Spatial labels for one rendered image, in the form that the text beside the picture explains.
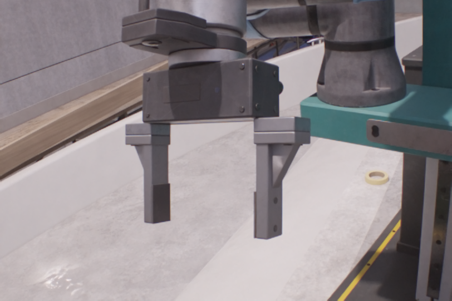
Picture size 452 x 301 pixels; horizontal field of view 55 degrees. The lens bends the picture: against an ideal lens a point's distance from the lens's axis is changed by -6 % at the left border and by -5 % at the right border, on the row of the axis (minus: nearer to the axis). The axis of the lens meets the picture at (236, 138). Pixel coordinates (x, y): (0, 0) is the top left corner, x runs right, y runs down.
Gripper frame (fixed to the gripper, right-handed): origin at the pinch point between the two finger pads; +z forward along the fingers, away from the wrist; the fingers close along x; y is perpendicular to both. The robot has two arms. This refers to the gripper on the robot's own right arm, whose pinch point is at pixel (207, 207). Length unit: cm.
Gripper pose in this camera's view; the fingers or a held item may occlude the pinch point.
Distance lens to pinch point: 43.3
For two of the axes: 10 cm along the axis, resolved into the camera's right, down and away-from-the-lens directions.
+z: 0.0, 10.0, -0.2
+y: 5.7, 0.2, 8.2
